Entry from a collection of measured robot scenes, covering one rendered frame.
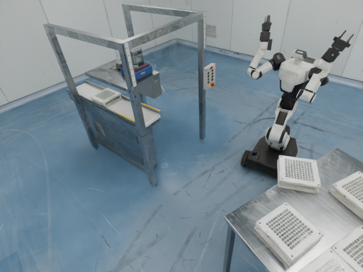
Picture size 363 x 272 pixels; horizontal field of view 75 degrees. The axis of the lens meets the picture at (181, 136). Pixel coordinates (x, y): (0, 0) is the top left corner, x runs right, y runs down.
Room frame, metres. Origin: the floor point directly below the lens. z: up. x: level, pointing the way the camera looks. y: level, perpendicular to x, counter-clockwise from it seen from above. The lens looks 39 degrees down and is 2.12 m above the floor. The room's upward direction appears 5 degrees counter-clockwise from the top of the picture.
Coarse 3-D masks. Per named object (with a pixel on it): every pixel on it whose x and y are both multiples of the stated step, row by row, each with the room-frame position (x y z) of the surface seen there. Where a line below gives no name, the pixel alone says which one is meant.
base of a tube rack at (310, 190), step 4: (284, 184) 0.97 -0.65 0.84; (288, 184) 0.97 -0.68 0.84; (288, 188) 0.95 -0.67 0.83; (292, 188) 0.94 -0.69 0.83; (296, 188) 0.93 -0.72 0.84; (300, 188) 0.93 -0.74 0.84; (304, 188) 0.92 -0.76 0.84; (308, 188) 0.92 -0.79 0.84; (312, 188) 0.92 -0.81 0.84; (308, 192) 0.91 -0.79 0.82; (312, 192) 0.90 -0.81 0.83; (316, 192) 0.89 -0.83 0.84
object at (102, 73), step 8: (104, 64) 2.30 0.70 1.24; (112, 64) 2.28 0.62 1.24; (88, 72) 2.13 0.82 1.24; (96, 72) 2.12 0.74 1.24; (104, 72) 2.10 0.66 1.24; (112, 72) 2.09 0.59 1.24; (120, 72) 2.07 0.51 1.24; (104, 80) 1.94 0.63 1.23; (112, 80) 1.92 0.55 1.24; (120, 80) 1.90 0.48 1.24; (120, 88) 1.79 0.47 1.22
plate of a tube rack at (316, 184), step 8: (280, 160) 1.14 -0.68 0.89; (304, 160) 1.12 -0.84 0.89; (312, 160) 1.12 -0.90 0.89; (280, 168) 1.07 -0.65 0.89; (304, 168) 1.05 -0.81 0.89; (280, 176) 1.00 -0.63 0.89; (296, 184) 0.94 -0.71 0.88; (304, 184) 0.92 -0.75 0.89; (312, 184) 0.92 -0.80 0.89; (320, 184) 0.91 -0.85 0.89
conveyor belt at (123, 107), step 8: (80, 88) 2.73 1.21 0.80; (88, 88) 2.71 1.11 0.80; (96, 88) 2.69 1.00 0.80; (88, 96) 2.50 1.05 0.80; (112, 104) 2.27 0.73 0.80; (120, 104) 2.25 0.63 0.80; (128, 104) 2.24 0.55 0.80; (120, 112) 2.09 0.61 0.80; (128, 112) 2.08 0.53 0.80; (144, 112) 2.05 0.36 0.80; (152, 112) 2.04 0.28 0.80; (144, 120) 1.91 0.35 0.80; (152, 120) 1.91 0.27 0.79
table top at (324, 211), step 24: (336, 168) 1.09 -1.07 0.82; (360, 168) 1.07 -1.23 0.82; (264, 192) 0.94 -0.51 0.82; (288, 192) 0.92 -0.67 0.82; (240, 216) 0.78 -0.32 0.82; (312, 216) 0.74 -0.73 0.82; (336, 216) 0.73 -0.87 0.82; (264, 240) 0.62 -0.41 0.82; (336, 240) 0.59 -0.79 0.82; (264, 264) 0.50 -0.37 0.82
